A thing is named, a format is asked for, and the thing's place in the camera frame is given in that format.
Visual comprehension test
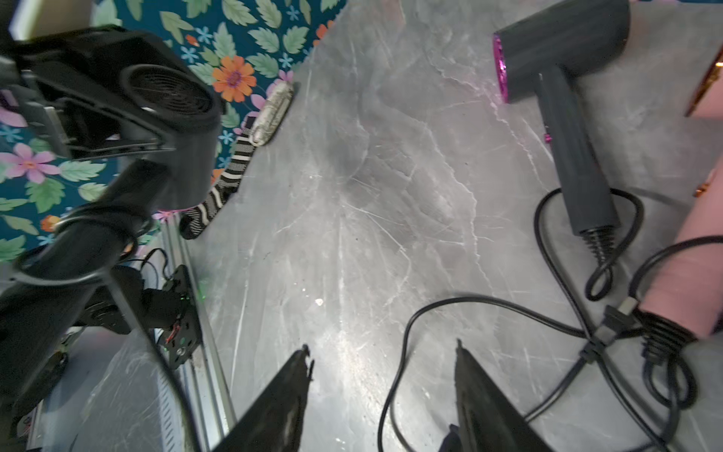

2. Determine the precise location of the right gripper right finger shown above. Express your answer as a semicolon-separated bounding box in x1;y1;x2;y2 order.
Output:
455;343;551;451

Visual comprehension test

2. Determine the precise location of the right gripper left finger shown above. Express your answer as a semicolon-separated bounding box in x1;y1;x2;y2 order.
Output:
215;345;314;452

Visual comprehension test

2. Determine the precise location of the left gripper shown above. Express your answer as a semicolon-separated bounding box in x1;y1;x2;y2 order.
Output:
11;26;169;160

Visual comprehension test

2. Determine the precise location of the dark grey hair dryer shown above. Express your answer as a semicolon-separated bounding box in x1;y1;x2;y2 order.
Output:
1;61;222;403
493;0;631;263

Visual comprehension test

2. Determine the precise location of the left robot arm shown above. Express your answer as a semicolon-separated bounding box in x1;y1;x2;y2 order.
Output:
1;1;186;160

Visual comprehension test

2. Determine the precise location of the pink hair dryer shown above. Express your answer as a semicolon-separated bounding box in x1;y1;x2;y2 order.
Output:
639;159;722;365

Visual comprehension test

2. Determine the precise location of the white slotted vent strip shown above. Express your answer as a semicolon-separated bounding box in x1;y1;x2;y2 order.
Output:
156;375;186;452

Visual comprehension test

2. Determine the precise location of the black white striped sock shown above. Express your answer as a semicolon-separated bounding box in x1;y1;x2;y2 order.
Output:
179;129;255;240

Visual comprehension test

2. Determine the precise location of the rolled beige cloth bundle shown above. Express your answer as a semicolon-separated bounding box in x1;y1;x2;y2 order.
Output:
249;81;295;147

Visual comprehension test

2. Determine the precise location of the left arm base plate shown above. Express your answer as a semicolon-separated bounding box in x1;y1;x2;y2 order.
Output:
84;264;204;371

